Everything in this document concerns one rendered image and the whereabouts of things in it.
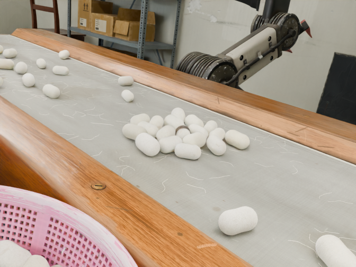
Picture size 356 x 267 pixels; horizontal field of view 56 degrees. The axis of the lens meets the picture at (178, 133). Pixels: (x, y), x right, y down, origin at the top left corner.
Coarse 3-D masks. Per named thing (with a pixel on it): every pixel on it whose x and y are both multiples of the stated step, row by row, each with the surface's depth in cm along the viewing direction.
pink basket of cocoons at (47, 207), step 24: (0, 192) 24; (24, 192) 24; (0, 216) 24; (48, 216) 24; (72, 216) 23; (0, 240) 24; (24, 240) 24; (48, 240) 24; (72, 240) 23; (96, 240) 21; (72, 264) 22; (96, 264) 21; (120, 264) 19
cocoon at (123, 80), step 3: (120, 78) 67; (123, 78) 67; (126, 78) 68; (129, 78) 68; (132, 78) 69; (120, 81) 67; (123, 81) 67; (126, 81) 68; (129, 81) 68; (132, 81) 69; (120, 84) 68; (123, 84) 68; (126, 84) 68; (129, 84) 69
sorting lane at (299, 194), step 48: (48, 96) 55; (96, 96) 59; (144, 96) 63; (96, 144) 40; (288, 144) 49; (144, 192) 32; (192, 192) 33; (240, 192) 34; (288, 192) 35; (336, 192) 37; (240, 240) 27; (288, 240) 28
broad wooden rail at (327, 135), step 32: (32, 32) 108; (96, 64) 82; (128, 64) 78; (192, 96) 63; (224, 96) 60; (256, 96) 64; (288, 128) 52; (320, 128) 50; (352, 128) 52; (352, 160) 45
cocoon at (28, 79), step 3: (24, 75) 59; (27, 75) 59; (30, 75) 59; (24, 78) 58; (27, 78) 58; (30, 78) 58; (33, 78) 59; (24, 81) 58; (27, 81) 58; (30, 81) 58; (33, 81) 59; (24, 84) 58; (27, 84) 58; (30, 84) 58; (33, 84) 59
